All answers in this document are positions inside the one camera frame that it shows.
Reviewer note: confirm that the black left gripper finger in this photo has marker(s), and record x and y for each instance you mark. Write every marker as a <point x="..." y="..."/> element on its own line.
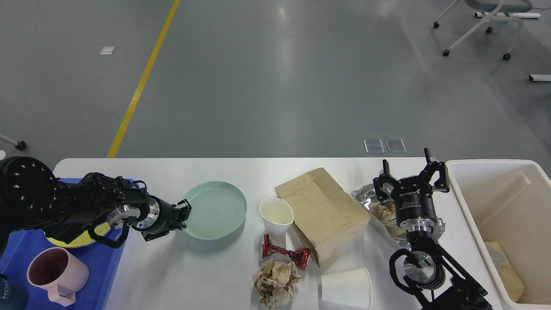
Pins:
<point x="150" y="236"/>
<point x="181" y="211"/>

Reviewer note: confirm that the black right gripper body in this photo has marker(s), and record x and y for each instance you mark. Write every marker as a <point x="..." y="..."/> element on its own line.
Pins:
<point x="415" y="210"/>

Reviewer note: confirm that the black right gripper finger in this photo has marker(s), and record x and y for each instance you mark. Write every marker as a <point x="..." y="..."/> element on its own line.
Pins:
<point x="386" y="186"/>
<point x="434" y="176"/>

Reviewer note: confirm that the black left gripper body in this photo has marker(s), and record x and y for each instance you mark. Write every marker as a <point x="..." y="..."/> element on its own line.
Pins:
<point x="158" y="220"/>

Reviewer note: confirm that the mint green plate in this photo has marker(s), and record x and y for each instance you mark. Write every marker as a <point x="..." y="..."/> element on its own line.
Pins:
<point x="218" y="209"/>

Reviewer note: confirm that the pink mug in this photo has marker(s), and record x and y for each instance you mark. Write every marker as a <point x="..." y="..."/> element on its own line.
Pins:
<point x="59" y="273"/>

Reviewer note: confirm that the dark teal mug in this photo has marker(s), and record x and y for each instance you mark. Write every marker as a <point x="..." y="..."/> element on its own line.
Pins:
<point x="12" y="296"/>

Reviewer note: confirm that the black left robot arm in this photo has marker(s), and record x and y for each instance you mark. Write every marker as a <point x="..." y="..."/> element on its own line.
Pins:
<point x="107" y="208"/>

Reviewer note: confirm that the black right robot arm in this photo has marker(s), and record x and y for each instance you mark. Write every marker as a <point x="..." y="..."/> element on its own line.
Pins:
<point x="426" y="270"/>

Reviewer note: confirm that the crumpled aluminium foil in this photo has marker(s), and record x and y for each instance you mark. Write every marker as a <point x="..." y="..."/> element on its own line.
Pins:
<point x="365" y="195"/>

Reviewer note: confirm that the crumpled brown paper napkin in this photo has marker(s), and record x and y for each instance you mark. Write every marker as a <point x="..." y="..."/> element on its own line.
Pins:
<point x="386" y="214"/>

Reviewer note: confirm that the yellow plate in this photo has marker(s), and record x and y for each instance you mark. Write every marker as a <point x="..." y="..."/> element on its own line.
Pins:
<point x="84" y="239"/>

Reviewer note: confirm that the left floor socket plate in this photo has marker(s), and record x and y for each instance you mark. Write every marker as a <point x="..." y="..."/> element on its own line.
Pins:
<point x="373" y="146"/>

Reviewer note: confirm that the floor socket plate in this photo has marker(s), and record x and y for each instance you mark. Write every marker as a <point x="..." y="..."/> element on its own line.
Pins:
<point x="396" y="145"/>
<point x="373" y="146"/>

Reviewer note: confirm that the right floor socket plate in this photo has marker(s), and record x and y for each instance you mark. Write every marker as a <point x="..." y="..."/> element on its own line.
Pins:
<point x="396" y="145"/>

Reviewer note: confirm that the brown paper bag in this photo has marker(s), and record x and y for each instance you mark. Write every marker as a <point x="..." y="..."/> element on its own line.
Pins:
<point x="326" y="218"/>

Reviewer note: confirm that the white plastic bin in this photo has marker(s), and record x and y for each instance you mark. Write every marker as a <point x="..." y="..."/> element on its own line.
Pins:
<point x="508" y="201"/>

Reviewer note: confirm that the upright white paper cup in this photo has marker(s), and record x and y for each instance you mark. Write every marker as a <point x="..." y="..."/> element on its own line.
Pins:
<point x="277" y="216"/>

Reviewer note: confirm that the lying white paper cup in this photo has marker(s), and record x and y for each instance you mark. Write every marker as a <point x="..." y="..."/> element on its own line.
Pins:
<point x="349" y="288"/>

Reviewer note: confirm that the red foil candy wrapper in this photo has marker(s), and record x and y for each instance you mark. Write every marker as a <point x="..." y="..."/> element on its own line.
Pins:
<point x="268" y="250"/>

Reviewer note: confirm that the crumpled brown paper ball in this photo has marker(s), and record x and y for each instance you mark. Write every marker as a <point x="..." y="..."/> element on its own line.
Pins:
<point x="275" y="283"/>

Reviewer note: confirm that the brown paper in bin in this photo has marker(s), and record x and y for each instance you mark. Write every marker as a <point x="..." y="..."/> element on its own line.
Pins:
<point x="512" y="283"/>

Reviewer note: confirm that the blue plastic tray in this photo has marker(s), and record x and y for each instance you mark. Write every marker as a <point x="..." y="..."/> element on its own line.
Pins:
<point x="101" y="260"/>

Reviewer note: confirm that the white furniture foot right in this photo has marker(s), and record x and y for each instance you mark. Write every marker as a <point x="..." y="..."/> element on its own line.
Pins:
<point x="540" y="78"/>

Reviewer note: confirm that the chair leg with caster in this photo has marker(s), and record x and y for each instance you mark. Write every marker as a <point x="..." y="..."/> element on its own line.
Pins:
<point x="19" y="145"/>

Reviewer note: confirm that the white table leg base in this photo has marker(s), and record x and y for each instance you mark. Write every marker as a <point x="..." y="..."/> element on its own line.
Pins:
<point x="522" y="15"/>

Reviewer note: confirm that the white floor marker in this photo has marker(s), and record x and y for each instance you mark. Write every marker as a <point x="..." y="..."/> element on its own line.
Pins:
<point x="107" y="50"/>

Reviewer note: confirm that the white office chair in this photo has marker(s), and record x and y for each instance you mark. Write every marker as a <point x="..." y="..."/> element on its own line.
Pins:
<point x="493" y="7"/>

